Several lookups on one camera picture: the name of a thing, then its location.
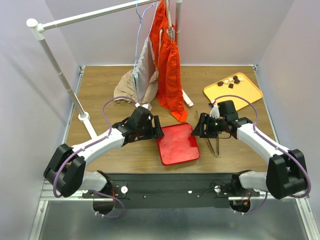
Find metal tongs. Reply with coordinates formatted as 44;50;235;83
194;109;221;158

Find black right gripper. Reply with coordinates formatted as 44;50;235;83
190;112;227;139

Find white clothes rack frame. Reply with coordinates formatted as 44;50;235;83
26;0;195;138

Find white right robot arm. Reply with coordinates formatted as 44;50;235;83
191;100;311;200

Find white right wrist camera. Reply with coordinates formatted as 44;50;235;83
209;100;220;119

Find blue wire hanger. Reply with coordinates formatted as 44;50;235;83
133;0;155;73

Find red tin lid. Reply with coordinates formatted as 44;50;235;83
156;122;200;166

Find orange hanging shorts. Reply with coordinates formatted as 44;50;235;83
149;0;188;123

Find beige crumpled cloth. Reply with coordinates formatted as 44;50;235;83
113;69;158;104

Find grey hanging towel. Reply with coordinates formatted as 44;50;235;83
132;36;158;104

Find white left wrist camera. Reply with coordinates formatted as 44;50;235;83
141;103;152;111

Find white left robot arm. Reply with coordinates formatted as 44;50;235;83
43;106;164;198

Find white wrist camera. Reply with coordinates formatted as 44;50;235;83
141;103;152;111
209;100;220;119

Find yellow plastic tray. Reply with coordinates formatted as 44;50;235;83
203;72;263;111

